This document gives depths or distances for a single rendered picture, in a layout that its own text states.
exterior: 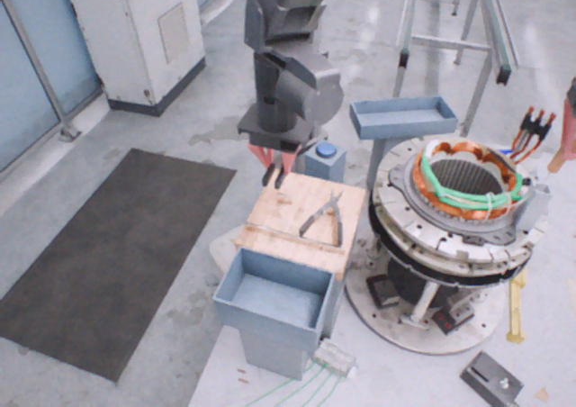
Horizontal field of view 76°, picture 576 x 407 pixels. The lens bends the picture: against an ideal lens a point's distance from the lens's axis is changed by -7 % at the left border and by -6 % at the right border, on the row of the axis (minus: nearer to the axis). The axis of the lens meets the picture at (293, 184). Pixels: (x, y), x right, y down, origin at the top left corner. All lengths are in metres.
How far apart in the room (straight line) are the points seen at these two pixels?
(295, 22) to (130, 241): 1.81
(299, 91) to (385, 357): 0.63
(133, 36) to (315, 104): 2.30
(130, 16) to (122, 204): 1.13
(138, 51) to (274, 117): 2.25
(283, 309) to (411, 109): 0.64
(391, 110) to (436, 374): 0.63
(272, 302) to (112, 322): 1.30
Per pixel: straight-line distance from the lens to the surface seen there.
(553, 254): 1.22
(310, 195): 0.75
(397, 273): 1.01
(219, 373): 0.89
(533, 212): 0.73
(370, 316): 0.91
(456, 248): 0.68
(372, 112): 1.05
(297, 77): 0.45
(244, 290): 0.72
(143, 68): 2.78
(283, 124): 0.53
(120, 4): 2.64
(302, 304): 0.70
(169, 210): 2.23
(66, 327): 2.01
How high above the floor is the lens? 1.61
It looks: 45 degrees down
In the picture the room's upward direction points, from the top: straight up
